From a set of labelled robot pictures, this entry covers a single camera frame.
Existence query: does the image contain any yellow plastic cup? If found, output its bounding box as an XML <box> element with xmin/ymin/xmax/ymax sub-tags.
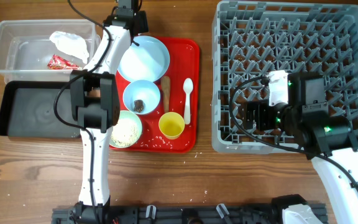
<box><xmin>158</xmin><ymin>112</ymin><xmax>185</xmax><ymax>140</ymax></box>

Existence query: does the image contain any brown carrot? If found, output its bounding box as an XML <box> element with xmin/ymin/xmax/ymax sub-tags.
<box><xmin>161</xmin><ymin>76</ymin><xmax>171</xmax><ymax>113</ymax></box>

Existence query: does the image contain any dark brown food scrap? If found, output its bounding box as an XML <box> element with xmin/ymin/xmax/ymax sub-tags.
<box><xmin>134</xmin><ymin>100</ymin><xmax>145</xmax><ymax>113</ymax></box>

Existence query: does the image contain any light blue small bowl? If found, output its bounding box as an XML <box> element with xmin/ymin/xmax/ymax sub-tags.
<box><xmin>122</xmin><ymin>80</ymin><xmax>161</xmax><ymax>115</ymax></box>

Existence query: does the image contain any light blue plate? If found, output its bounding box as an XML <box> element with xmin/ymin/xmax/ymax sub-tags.
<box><xmin>118</xmin><ymin>35</ymin><xmax>170</xmax><ymax>82</ymax></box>

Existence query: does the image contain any mint green rice bowl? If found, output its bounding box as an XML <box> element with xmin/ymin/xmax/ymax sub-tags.
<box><xmin>109</xmin><ymin>110</ymin><xmax>142</xmax><ymax>149</ymax></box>

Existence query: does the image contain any white paper napkin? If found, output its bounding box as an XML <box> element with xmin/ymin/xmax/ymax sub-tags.
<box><xmin>49</xmin><ymin>31</ymin><xmax>90</xmax><ymax>63</ymax></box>

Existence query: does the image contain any red candy wrapper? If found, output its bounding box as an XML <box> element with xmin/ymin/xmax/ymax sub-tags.
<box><xmin>47</xmin><ymin>54</ymin><xmax>82</xmax><ymax>70</ymax></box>

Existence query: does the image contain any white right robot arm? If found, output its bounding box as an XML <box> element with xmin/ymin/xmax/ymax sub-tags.
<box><xmin>244</xmin><ymin>70</ymin><xmax>358</xmax><ymax>223</ymax></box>

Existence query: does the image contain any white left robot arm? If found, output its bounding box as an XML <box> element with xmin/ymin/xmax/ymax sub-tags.
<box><xmin>53</xmin><ymin>0</ymin><xmax>149</xmax><ymax>223</ymax></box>

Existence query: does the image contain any grey dishwasher rack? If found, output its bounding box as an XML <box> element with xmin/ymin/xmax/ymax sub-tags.
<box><xmin>211</xmin><ymin>1</ymin><xmax>358</xmax><ymax>154</ymax></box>

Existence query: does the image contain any black food waste tray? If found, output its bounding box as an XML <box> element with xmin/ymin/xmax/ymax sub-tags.
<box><xmin>0</xmin><ymin>81</ymin><xmax>80</xmax><ymax>138</ymax></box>

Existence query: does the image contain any clear plastic waste bin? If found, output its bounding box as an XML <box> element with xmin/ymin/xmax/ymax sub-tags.
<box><xmin>0</xmin><ymin>19</ymin><xmax>101</xmax><ymax>83</ymax></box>

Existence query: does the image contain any white plastic spoon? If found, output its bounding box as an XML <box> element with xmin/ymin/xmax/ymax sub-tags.
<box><xmin>183</xmin><ymin>78</ymin><xmax>194</xmax><ymax>124</ymax></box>

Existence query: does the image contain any red plastic tray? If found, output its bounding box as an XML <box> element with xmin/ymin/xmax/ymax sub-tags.
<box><xmin>110</xmin><ymin>37</ymin><xmax>200</xmax><ymax>152</ymax></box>

